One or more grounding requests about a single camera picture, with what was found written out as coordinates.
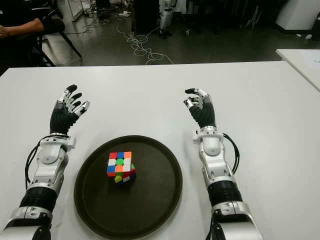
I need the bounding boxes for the seated person's hand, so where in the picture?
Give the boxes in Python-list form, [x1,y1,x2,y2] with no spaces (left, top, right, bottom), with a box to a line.
[0,24,12,39]

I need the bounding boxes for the robot left hand black silver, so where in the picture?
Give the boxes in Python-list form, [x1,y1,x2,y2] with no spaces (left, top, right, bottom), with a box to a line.
[49,84,91,137]

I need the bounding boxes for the robot right hand black silver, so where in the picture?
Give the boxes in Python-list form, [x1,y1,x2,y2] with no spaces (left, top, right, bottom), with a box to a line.
[183,87,217,128]

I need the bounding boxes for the multicoloured Rubik's cube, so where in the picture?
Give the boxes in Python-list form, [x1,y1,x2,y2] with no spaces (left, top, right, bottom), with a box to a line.
[106,151,137,188]

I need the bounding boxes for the person's bare forearm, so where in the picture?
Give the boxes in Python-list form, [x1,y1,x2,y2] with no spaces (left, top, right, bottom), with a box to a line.
[6,17,45,38]

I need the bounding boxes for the dark brown round plate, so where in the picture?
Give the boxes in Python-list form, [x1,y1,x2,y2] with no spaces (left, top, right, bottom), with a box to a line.
[73,134,184,240]

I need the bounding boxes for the seated person's black-clothed body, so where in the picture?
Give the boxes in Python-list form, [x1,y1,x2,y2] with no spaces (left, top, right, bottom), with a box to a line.
[0,0,47,67]

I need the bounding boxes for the black chair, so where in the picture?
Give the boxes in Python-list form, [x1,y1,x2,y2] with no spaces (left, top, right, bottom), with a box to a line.
[37,0,83,67]

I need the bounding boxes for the white board panel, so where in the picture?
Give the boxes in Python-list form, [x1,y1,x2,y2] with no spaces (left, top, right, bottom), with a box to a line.
[56,0,85,22]

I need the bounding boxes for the background humanoid robot legs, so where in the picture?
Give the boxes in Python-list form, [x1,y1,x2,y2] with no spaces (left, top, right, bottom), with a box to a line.
[158,0,176,40]

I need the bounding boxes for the grey metal folding stand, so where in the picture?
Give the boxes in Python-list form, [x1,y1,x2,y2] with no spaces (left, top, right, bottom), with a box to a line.
[247,4,263,28]

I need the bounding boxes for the white side table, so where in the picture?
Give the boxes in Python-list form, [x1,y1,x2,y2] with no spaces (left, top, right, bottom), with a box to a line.
[275,48,320,92]

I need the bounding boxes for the white cabinet with black base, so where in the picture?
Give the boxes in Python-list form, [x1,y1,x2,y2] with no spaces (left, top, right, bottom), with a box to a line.
[274,0,320,32]

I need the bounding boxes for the thin white floor cable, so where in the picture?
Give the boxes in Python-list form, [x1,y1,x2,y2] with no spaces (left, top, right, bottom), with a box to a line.
[81,14,111,56]

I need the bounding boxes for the tangled white floor cable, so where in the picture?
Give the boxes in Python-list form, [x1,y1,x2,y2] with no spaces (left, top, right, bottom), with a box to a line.
[116,12,175,65]

